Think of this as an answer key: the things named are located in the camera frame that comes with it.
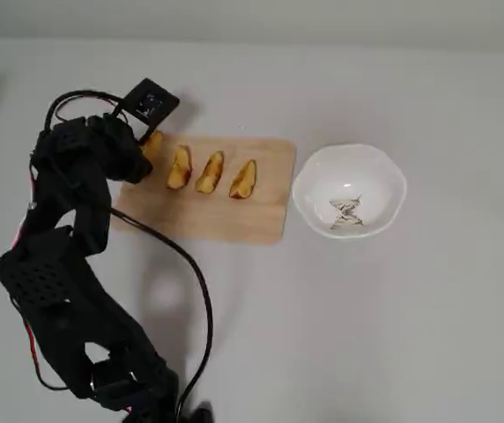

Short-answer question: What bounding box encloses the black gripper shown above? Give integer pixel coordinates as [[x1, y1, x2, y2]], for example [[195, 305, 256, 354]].
[[86, 113, 154, 186]]

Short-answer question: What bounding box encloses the black camera cable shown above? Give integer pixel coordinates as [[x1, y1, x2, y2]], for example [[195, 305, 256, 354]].
[[42, 89, 216, 423]]

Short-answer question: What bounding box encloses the wooden cutting board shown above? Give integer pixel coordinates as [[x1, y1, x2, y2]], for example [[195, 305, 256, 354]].
[[108, 131, 298, 243]]

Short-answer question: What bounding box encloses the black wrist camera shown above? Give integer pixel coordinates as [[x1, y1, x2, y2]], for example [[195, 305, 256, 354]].
[[122, 78, 182, 142]]

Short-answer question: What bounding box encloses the white ceramic bowl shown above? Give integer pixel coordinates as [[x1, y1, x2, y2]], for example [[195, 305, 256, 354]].
[[291, 143, 408, 240]]

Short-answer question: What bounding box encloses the apple slice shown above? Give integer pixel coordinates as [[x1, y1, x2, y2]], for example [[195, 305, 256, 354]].
[[228, 159, 258, 199], [194, 150, 226, 195], [139, 130, 165, 163], [166, 144, 194, 191]]

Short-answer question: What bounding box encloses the red servo wire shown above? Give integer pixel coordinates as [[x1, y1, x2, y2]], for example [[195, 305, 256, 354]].
[[21, 316, 75, 391]]

